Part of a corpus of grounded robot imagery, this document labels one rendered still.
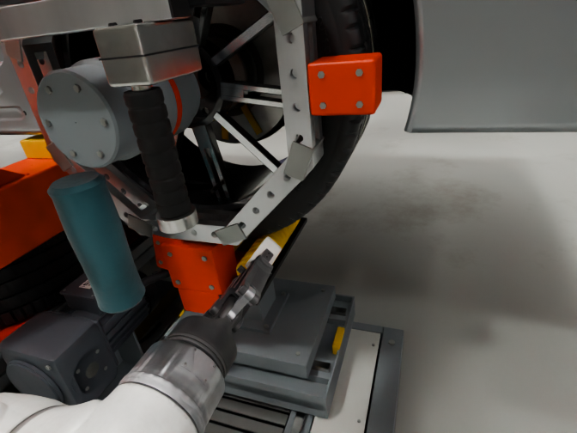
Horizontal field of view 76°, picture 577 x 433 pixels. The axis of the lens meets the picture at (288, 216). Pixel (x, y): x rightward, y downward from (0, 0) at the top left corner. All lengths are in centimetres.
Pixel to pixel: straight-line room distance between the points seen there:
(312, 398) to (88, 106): 75
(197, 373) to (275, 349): 61
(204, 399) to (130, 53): 31
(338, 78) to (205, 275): 45
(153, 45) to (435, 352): 114
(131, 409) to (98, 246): 41
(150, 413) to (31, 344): 64
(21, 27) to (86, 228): 32
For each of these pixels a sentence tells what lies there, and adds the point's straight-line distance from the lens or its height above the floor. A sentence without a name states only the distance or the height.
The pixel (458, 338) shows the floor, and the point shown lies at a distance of 134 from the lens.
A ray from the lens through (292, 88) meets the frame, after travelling 54.
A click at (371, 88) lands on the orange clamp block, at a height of 85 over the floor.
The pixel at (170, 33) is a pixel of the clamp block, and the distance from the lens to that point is 40.
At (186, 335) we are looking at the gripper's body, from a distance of 41.
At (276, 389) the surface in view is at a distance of 99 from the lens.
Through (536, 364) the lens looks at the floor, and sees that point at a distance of 134.
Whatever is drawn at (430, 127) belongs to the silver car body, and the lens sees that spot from 69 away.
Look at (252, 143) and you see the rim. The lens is 71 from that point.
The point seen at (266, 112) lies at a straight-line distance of 85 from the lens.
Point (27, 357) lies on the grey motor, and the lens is 96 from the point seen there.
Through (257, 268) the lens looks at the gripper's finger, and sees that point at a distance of 47.
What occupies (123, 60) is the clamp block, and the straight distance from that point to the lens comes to 38.
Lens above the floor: 94
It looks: 28 degrees down
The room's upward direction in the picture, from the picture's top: 7 degrees counter-clockwise
